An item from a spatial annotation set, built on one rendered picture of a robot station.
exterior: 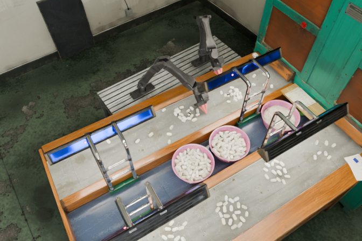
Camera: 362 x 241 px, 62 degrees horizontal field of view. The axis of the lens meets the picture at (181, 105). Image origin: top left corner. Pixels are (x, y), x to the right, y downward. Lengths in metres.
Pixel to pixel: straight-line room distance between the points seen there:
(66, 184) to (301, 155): 1.48
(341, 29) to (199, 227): 1.40
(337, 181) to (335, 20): 0.96
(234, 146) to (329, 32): 0.92
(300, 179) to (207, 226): 0.64
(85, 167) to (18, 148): 1.32
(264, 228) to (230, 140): 0.59
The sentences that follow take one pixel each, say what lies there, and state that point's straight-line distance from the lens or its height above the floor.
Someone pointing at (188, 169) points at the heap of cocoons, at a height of 0.74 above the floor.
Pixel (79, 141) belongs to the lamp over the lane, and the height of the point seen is 1.10.
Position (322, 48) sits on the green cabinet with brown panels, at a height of 1.17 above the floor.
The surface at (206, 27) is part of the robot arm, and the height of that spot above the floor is 1.07.
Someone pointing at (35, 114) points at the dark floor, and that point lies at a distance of 3.41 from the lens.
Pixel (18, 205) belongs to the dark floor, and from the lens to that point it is 2.95.
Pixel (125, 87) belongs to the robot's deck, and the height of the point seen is 0.67.
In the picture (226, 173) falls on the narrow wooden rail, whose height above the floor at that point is 0.76.
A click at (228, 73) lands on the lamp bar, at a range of 1.93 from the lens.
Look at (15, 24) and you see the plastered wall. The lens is 3.56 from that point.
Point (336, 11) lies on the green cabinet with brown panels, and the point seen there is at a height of 1.44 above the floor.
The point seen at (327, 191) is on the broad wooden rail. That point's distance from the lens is 2.02.
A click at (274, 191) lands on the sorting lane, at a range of 1.94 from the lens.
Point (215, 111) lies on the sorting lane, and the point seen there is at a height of 0.74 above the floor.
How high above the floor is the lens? 2.46
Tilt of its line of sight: 52 degrees down
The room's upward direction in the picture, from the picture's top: straight up
